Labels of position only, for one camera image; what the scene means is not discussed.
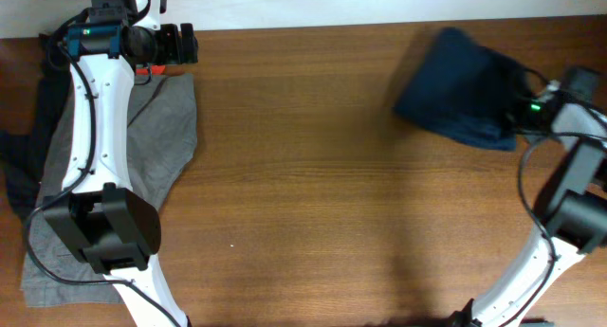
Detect navy blue shorts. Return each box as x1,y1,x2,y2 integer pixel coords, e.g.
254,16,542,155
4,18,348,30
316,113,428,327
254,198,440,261
394,27,524,152

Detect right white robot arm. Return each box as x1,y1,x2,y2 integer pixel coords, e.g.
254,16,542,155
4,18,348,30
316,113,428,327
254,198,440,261
445,66,606,326

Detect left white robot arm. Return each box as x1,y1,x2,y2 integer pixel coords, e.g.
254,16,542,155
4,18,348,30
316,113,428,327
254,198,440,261
41,0,198,326

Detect red garment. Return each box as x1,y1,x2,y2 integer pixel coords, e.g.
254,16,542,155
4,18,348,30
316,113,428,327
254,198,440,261
136,65,166,76

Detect grey folded shorts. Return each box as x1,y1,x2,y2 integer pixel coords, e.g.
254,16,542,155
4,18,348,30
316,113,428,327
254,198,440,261
21,74,197,308

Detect black garment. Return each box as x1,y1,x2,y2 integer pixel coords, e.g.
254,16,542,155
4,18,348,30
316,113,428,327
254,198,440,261
1,33,71,220

